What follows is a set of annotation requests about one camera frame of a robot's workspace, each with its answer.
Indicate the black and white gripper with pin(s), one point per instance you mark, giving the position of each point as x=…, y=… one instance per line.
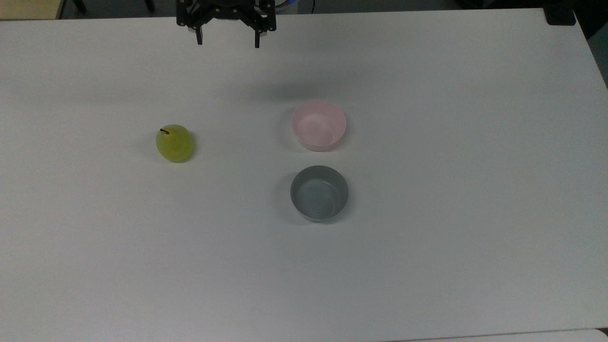
x=228, y=8

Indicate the green pear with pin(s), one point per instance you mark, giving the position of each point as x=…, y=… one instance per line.
x=175, y=143

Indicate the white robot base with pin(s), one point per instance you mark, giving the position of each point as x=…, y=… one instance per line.
x=286, y=3

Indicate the pink bowl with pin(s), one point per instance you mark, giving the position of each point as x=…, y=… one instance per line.
x=318, y=126

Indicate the grey bowl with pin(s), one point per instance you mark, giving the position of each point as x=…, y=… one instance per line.
x=318, y=197

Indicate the dark chair leg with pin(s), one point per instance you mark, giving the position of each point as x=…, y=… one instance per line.
x=80, y=4
x=149, y=4

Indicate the beige furniture panel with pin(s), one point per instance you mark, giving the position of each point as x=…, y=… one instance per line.
x=28, y=8

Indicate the black table clamp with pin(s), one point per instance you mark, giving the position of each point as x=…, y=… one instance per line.
x=560, y=16

